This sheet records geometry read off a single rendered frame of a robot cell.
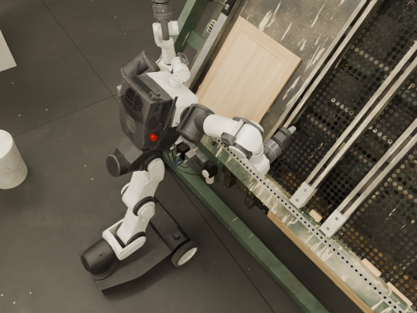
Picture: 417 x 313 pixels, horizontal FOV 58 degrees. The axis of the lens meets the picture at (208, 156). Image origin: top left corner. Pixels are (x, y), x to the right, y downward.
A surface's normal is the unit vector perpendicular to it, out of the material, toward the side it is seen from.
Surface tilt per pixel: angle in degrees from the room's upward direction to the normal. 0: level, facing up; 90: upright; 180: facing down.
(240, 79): 55
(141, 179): 65
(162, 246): 0
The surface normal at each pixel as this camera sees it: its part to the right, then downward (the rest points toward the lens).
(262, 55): -0.59, 0.07
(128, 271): 0.05, -0.59
